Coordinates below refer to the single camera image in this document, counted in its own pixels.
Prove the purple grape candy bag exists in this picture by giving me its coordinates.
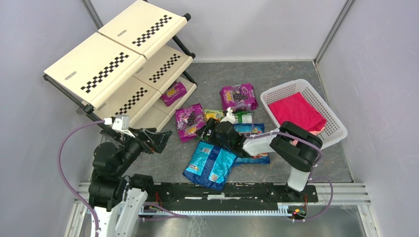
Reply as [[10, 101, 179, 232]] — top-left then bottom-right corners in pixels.
[[175, 104, 206, 143], [219, 83, 258, 112]]

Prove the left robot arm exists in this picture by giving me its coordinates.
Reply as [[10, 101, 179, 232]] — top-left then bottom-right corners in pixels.
[[88, 128, 172, 237]]

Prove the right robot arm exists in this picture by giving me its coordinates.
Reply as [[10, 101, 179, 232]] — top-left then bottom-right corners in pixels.
[[196, 119, 323, 192]]

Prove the small green white candy bag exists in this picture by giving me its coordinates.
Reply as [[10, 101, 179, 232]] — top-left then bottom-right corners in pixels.
[[233, 111, 253, 124]]

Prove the green Fox's candy bag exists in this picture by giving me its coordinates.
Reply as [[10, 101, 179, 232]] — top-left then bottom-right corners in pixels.
[[203, 109, 225, 121]]

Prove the dark blue fruit candy bag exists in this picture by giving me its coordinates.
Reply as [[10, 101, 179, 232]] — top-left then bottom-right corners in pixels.
[[233, 123, 270, 167]]

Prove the purple candy bag on shelf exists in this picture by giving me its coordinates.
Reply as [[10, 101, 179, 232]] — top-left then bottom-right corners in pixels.
[[161, 82, 187, 106]]

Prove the cream tiered shelf rack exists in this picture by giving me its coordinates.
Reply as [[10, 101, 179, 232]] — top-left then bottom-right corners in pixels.
[[44, 0, 197, 130]]

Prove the light blue Slendy bag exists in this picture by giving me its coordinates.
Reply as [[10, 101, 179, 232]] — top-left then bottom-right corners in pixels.
[[183, 141, 237, 191]]

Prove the red cloth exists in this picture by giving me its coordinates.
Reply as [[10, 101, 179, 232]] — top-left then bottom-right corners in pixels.
[[268, 92, 327, 135]]

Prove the white plastic basket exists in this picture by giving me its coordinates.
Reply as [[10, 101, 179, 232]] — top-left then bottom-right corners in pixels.
[[260, 79, 347, 149]]

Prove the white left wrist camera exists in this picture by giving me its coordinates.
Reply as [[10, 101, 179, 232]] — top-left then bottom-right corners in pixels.
[[112, 114, 135, 138]]

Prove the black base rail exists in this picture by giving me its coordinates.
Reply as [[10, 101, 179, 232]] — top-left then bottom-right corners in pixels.
[[146, 183, 319, 211]]

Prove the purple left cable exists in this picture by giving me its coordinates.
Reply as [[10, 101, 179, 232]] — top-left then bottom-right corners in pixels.
[[57, 120, 106, 237]]

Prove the purple cable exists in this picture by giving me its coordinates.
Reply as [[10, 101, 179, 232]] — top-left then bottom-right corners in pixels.
[[57, 120, 106, 237], [244, 130, 334, 223]]

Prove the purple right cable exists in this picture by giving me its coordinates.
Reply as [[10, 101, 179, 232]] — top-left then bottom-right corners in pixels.
[[244, 130, 334, 223]]

